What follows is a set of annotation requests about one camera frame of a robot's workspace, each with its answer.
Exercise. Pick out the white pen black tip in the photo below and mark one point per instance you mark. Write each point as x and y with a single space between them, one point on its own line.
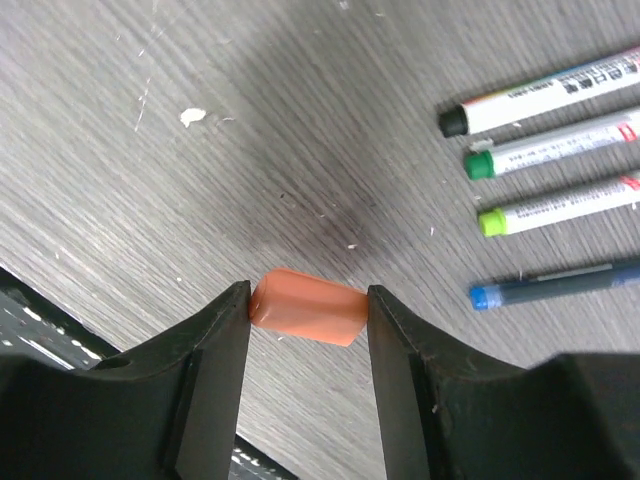
542 95

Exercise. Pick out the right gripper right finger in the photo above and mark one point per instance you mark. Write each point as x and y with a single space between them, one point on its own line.
449 411

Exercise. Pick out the orange eraser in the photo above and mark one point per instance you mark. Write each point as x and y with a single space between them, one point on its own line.
302 305

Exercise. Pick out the long white green pen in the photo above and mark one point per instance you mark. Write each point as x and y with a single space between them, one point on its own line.
619 127

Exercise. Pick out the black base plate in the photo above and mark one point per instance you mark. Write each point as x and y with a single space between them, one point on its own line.
50 340

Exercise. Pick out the white pen green tip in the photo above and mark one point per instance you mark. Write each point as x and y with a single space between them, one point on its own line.
589 199

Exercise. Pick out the blue pen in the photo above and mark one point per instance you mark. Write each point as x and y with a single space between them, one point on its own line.
600 277

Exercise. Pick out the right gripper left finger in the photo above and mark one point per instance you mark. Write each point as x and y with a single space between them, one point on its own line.
125 410

